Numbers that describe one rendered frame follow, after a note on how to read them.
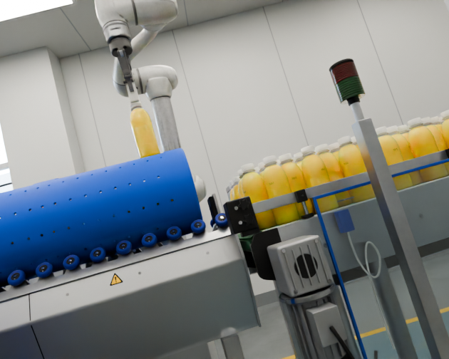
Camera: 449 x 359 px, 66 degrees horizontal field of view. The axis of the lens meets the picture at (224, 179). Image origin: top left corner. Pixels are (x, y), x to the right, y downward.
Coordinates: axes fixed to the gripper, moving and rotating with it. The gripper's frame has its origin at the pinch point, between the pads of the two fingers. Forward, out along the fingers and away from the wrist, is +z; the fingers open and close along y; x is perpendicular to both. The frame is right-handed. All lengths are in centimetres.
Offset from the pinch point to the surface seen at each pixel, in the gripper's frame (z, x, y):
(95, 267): 53, -22, 12
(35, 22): -194, -86, -215
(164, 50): -170, 34, -274
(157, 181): 33.9, 1.0, 14.3
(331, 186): 49, 49, 20
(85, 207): 36.0, -20.2, 14.8
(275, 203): 50, 31, 21
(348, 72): 24, 55, 39
